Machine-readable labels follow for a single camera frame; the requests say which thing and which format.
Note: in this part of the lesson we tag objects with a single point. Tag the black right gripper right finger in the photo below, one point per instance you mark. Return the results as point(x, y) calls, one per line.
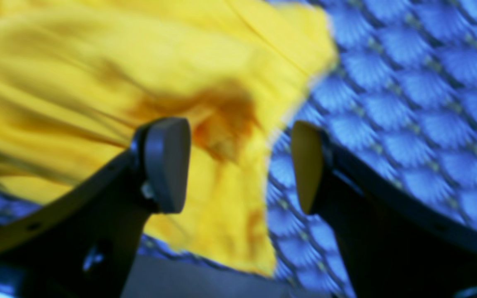
point(392, 245)

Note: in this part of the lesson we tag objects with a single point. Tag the yellow T-shirt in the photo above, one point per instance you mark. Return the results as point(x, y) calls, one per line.
point(77, 77)

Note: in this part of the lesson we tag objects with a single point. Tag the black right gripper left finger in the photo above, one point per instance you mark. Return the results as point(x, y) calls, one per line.
point(84, 244)

